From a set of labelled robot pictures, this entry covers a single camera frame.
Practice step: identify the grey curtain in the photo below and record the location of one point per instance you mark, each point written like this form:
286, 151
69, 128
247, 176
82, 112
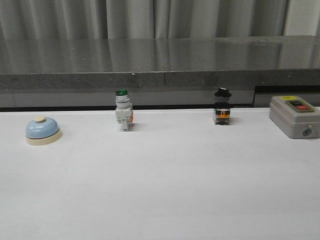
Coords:
156, 19

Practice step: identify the blue desk bell cream base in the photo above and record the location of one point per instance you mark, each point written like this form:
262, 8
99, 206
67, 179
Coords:
42, 131

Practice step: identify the grey push button control box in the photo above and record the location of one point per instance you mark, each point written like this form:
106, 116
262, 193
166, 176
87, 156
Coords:
295, 117

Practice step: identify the green push button switch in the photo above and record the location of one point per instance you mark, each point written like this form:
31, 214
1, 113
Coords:
124, 109

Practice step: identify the grey stone counter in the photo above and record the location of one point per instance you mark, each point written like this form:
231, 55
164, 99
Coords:
83, 74

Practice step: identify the black rotary selector switch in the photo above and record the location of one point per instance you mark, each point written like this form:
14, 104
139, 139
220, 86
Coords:
222, 108

